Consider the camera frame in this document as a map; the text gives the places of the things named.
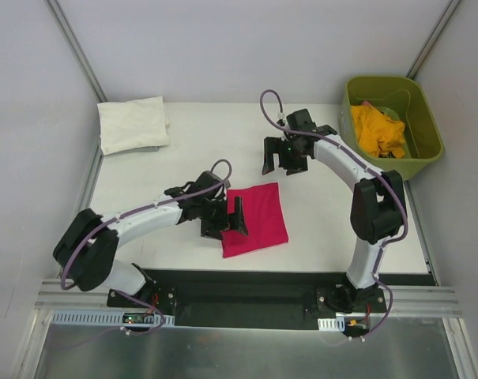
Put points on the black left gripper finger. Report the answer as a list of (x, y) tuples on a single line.
[(213, 232), (236, 219)]

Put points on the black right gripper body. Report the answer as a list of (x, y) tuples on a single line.
[(282, 155)]

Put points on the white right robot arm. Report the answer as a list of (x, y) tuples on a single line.
[(378, 213)]

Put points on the white cable duct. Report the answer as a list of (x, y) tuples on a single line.
[(110, 318), (336, 324)]

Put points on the yellow t shirt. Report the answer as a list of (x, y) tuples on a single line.
[(378, 134)]

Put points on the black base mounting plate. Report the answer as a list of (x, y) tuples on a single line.
[(228, 299)]

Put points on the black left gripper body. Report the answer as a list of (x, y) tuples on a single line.
[(221, 220)]

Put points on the right white cable duct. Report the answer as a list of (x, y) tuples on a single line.
[(336, 324)]

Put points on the folded white t shirt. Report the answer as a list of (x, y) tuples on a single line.
[(134, 124)]

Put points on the magenta t shirt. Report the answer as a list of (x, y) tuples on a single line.
[(264, 220)]

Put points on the left white cable duct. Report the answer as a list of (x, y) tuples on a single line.
[(110, 318)]

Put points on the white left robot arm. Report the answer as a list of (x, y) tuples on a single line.
[(86, 252)]

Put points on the aluminium extrusion rail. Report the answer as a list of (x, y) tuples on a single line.
[(52, 297)]

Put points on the olive green plastic bin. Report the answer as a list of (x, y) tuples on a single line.
[(404, 100)]

